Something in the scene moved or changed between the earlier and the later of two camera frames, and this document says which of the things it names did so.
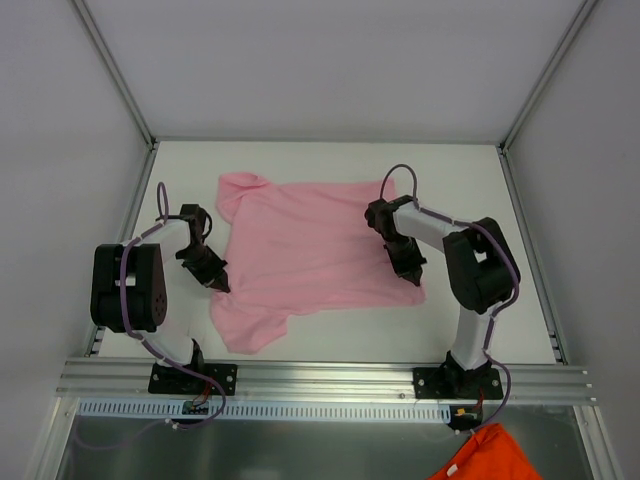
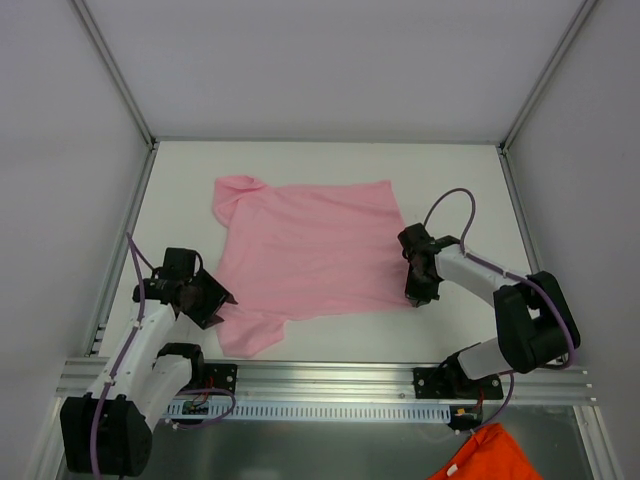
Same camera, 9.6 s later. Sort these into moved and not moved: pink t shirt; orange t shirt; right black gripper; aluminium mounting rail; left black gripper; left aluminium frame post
Moved: left black gripper; right black gripper
Not moved: pink t shirt; aluminium mounting rail; left aluminium frame post; orange t shirt
